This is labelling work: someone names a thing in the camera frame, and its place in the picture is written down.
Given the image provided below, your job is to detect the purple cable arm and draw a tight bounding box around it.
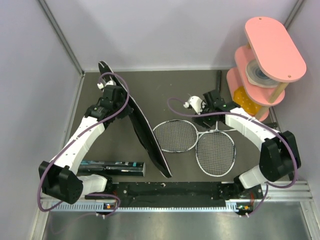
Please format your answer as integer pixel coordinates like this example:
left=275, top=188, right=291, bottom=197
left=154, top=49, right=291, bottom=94
left=166, top=97, right=300, bottom=218
left=36, top=72, right=131, bottom=218

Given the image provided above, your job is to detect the black sport racket bag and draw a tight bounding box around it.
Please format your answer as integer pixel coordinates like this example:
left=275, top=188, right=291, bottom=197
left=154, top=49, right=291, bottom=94
left=98, top=60, right=173, bottom=179

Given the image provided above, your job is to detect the pink three-tier shelf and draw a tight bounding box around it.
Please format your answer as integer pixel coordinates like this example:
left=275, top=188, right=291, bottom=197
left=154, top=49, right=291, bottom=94
left=226, top=16, right=307, bottom=121

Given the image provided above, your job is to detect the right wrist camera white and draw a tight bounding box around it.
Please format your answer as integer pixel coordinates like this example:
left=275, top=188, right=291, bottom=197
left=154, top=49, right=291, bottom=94
left=183, top=95, right=207, bottom=115

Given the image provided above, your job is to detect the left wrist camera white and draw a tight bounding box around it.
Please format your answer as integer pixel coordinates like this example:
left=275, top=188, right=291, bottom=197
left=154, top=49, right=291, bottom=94
left=97, top=80, right=113, bottom=91

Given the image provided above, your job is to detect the tape roll on shelf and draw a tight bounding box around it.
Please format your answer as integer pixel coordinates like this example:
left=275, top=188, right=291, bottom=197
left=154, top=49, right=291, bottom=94
left=245, top=59, right=279, bottom=89

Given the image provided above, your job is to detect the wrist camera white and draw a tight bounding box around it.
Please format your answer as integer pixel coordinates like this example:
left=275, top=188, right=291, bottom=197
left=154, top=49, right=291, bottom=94
left=97, top=80, right=113, bottom=91
left=183, top=95, right=207, bottom=115

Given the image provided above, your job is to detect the yellow dotted plate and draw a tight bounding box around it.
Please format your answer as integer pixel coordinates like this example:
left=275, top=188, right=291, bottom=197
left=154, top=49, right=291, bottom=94
left=232, top=86, right=261, bottom=116

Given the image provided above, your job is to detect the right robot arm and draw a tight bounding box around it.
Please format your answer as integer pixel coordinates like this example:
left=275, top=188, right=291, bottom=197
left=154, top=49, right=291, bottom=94
left=185, top=90, right=301, bottom=198

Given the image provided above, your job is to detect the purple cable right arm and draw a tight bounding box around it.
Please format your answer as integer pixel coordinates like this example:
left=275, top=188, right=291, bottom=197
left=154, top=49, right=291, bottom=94
left=166, top=97, right=300, bottom=218

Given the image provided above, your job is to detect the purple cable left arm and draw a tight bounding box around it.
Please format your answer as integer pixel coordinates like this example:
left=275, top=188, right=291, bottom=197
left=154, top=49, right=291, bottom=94
left=36, top=72, right=131, bottom=218

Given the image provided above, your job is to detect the white badminton racket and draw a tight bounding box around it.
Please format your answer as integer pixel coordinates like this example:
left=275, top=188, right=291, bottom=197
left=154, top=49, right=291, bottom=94
left=195, top=70, right=237, bottom=178
left=153, top=119, right=236, bottom=153

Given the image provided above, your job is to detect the black shuttlecock tube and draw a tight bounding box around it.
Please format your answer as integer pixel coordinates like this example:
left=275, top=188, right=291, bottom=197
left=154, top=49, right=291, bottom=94
left=78, top=160, right=146, bottom=177

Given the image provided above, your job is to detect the aluminium frame rail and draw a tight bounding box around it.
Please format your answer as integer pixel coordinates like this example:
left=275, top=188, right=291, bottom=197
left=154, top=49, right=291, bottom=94
left=41, top=181, right=313, bottom=216

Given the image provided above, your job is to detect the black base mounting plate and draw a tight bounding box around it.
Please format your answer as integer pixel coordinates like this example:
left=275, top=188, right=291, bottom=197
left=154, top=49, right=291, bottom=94
left=84, top=181, right=263, bottom=208

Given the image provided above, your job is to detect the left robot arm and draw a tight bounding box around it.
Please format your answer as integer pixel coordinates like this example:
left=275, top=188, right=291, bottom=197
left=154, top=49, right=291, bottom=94
left=38, top=85, right=132, bottom=204

